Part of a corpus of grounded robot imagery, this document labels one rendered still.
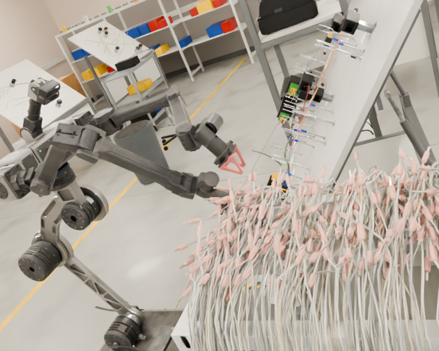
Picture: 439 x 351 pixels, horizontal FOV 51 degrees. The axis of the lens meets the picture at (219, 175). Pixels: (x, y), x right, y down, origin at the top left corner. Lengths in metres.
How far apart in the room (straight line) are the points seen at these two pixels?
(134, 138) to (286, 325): 4.54
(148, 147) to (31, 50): 6.26
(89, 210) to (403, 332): 1.77
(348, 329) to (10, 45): 10.31
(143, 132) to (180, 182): 3.50
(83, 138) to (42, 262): 1.19
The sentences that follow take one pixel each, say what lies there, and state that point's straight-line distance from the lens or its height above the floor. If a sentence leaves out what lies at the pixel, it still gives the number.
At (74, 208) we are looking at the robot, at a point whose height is 1.18.
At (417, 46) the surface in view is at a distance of 4.78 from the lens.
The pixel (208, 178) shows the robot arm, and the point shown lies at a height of 1.27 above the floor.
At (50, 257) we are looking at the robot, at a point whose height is 0.90.
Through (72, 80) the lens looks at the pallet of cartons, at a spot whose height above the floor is 0.93.
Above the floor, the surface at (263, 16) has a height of 1.56.
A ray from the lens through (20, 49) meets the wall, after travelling 10.86.
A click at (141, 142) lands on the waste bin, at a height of 0.50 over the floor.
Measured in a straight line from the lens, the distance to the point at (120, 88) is 8.16.
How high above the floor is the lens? 1.91
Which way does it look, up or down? 24 degrees down
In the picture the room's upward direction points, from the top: 24 degrees counter-clockwise
